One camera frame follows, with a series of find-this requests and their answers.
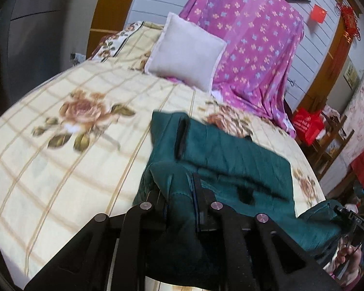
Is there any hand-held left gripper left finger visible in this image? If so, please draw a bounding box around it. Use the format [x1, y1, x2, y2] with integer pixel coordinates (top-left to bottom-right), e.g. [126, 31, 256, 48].
[24, 188, 170, 291]

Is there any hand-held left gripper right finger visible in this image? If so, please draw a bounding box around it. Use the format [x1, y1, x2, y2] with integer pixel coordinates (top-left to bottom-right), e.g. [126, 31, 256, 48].
[192, 173, 343, 291]

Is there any dark green quilted coat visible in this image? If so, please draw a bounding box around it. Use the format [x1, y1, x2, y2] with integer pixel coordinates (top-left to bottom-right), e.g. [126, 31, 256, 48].
[133, 111, 344, 290]

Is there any person's right hand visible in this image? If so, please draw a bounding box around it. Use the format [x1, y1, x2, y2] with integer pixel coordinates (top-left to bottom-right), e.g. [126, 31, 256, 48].
[333, 244, 364, 283]

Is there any wooden chair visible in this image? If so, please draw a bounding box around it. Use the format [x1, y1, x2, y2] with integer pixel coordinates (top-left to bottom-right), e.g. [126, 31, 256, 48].
[306, 113, 356, 182]

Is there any red paper bag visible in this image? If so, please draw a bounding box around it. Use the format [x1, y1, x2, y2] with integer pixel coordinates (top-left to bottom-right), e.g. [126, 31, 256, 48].
[292, 107, 326, 146]

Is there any pale floral mattress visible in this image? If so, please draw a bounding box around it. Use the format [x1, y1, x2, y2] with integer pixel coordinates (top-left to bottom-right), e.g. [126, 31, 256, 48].
[341, 67, 364, 170]

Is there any bed with floral plaid sheet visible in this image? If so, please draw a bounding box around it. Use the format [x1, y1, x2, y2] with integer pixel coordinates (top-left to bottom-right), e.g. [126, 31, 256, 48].
[0, 51, 326, 291]

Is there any white square pillow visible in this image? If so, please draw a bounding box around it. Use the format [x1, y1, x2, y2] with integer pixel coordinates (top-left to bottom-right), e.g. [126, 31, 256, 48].
[144, 12, 228, 93]

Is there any purple floral cloth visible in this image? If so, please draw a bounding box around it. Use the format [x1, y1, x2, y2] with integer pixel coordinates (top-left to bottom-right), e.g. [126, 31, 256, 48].
[179, 0, 305, 138]

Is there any floral folded quilt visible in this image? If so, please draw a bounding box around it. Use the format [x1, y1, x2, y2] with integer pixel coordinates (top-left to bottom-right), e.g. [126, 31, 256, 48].
[89, 21, 164, 70]

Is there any red knot ornament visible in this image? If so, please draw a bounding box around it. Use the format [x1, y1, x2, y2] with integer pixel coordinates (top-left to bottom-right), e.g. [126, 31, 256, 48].
[336, 2, 361, 41]

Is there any small red flag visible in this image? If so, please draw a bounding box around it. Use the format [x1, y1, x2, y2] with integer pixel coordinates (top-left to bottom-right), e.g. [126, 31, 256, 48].
[310, 4, 327, 24]

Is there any grey wardrobe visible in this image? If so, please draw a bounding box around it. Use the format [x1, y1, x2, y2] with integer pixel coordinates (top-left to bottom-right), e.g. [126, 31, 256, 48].
[0, 0, 113, 106]

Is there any white wall sign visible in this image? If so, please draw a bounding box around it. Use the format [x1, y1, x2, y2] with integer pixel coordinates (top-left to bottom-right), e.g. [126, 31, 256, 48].
[343, 60, 360, 90]

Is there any wooden door frame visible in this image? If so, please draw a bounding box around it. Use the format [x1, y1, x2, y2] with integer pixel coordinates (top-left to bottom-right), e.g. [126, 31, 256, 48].
[86, 0, 144, 59]

